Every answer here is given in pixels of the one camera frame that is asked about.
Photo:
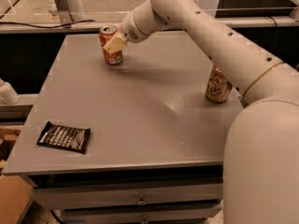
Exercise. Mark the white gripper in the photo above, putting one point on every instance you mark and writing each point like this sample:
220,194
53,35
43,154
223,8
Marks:
130,29

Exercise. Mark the red coke can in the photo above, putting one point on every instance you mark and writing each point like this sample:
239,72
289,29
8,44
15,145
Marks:
105,33

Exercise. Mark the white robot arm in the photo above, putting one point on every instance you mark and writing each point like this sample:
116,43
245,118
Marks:
261,154

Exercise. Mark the orange gold soda can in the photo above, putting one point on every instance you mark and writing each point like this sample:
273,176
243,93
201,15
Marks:
218,87

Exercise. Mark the black snack bar wrapper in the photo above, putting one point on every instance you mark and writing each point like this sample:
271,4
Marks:
64,137

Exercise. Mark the grey drawer cabinet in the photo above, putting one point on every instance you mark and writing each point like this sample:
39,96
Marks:
154,134

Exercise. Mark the white pipe at left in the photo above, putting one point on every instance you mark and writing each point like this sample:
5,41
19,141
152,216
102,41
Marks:
8,95

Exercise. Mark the upper drawer knob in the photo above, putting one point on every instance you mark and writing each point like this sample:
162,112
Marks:
141,201

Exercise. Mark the brown cardboard box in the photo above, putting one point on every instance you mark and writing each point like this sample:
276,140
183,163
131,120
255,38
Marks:
14,199

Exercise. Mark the metal bracket post left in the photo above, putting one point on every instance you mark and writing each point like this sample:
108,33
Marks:
63,11

